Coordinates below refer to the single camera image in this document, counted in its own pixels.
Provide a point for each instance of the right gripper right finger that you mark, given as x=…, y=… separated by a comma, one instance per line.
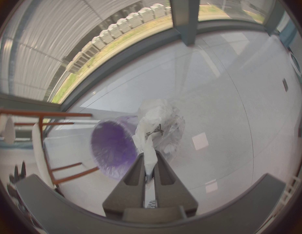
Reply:
x=173, y=194

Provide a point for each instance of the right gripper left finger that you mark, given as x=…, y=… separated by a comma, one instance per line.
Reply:
x=129, y=194

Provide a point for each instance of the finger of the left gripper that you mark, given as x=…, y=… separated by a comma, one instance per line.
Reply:
x=23, y=170
x=16, y=173

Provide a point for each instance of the clear white wrapper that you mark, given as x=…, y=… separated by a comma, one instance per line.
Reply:
x=155, y=121

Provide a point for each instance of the white trash bin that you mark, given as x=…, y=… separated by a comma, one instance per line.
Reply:
x=127, y=123

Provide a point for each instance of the white cushioned wooden chair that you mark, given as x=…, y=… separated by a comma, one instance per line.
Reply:
x=40, y=150

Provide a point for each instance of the window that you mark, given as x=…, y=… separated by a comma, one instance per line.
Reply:
x=185, y=21

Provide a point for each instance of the blue-green curtain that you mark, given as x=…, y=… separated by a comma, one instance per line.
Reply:
x=286, y=33

